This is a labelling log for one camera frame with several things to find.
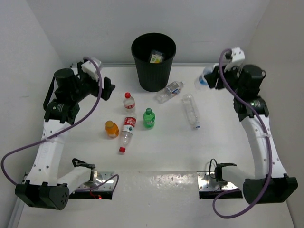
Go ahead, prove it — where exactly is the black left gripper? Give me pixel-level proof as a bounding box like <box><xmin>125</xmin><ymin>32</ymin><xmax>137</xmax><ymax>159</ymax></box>
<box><xmin>70</xmin><ymin>62</ymin><xmax>114</xmax><ymax>102</ymax></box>

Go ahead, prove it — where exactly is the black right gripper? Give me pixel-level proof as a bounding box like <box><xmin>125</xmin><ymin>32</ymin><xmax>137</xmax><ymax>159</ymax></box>
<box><xmin>205</xmin><ymin>60</ymin><xmax>243</xmax><ymax>96</ymax></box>

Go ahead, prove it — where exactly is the small clear red-cap bottle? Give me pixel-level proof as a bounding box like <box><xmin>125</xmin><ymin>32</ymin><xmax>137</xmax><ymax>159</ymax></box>
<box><xmin>123</xmin><ymin>92</ymin><xmax>135</xmax><ymax>113</ymax></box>

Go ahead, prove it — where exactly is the clear unlabelled plastic bottle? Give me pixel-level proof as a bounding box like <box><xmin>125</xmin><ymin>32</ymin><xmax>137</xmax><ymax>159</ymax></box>
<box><xmin>182</xmin><ymin>94</ymin><xmax>201</xmax><ymax>129</ymax></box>

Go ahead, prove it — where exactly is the large clear red-label bottle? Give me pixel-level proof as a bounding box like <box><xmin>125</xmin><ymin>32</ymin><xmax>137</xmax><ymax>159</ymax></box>
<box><xmin>119</xmin><ymin>113</ymin><xmax>137</xmax><ymax>153</ymax></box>

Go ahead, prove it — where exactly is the orange juice bottle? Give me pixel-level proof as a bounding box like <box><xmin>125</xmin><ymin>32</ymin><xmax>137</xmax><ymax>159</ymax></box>
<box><xmin>105</xmin><ymin>120</ymin><xmax>119</xmax><ymax>138</ymax></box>

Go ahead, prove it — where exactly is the clear bottle blue white label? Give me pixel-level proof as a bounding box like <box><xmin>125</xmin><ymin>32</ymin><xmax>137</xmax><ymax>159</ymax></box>
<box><xmin>155</xmin><ymin>81</ymin><xmax>184</xmax><ymax>104</ymax></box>

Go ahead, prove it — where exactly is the green plastic bottle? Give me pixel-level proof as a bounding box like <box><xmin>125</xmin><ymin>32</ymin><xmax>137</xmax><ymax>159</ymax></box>
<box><xmin>143</xmin><ymin>108</ymin><xmax>155</xmax><ymax>129</ymax></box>

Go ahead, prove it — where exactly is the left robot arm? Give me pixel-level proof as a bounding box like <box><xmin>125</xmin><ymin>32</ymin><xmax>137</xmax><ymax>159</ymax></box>
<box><xmin>15</xmin><ymin>57</ymin><xmax>115</xmax><ymax>210</ymax></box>

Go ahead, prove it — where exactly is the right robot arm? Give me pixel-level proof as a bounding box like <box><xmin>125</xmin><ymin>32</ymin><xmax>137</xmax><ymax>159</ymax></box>
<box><xmin>215</xmin><ymin>65</ymin><xmax>298</xmax><ymax>204</ymax></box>

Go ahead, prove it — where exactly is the green white carton in bin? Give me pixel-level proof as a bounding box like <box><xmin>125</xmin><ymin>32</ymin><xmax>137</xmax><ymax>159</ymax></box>
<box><xmin>149</xmin><ymin>50</ymin><xmax>165</xmax><ymax>64</ymax></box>

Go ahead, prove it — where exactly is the black ribbed waste bin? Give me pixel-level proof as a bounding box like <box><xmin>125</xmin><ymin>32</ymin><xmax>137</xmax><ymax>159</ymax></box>
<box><xmin>131</xmin><ymin>33</ymin><xmax>176</xmax><ymax>92</ymax></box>

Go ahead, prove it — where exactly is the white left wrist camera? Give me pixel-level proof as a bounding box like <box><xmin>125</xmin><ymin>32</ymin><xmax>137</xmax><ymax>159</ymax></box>
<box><xmin>81</xmin><ymin>57</ymin><xmax>102</xmax><ymax>81</ymax></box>

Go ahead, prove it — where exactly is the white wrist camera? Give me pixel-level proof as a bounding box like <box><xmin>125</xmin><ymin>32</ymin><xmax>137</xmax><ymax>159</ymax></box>
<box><xmin>81</xmin><ymin>57</ymin><xmax>102</xmax><ymax>81</ymax></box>
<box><xmin>224</xmin><ymin>47</ymin><xmax>245</xmax><ymax>72</ymax></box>

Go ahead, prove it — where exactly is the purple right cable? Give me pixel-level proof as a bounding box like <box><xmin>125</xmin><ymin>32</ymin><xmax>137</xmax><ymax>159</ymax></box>
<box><xmin>212</xmin><ymin>48</ymin><xmax>272</xmax><ymax>219</ymax></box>

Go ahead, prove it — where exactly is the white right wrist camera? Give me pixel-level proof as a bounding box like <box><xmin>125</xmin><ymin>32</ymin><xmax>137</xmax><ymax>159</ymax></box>
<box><xmin>224</xmin><ymin>47</ymin><xmax>245</xmax><ymax>72</ymax></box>

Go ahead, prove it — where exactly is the aluminium table edge rail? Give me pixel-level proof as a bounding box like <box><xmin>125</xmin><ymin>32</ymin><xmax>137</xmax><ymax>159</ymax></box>
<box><xmin>61</xmin><ymin>62</ymin><xmax>221</xmax><ymax>68</ymax></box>

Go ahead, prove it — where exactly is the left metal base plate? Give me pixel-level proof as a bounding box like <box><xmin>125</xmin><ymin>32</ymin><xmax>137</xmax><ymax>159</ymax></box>
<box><xmin>69</xmin><ymin>171</ymin><xmax>117</xmax><ymax>200</ymax></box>

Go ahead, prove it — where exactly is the metal base plate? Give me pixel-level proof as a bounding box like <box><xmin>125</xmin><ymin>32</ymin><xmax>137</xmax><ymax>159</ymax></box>
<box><xmin>69</xmin><ymin>171</ymin><xmax>117</xmax><ymax>200</ymax></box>
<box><xmin>197</xmin><ymin>171</ymin><xmax>243</xmax><ymax>200</ymax></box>

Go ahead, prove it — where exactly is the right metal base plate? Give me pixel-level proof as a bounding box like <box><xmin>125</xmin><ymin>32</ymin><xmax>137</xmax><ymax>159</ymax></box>
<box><xmin>197</xmin><ymin>171</ymin><xmax>243</xmax><ymax>200</ymax></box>

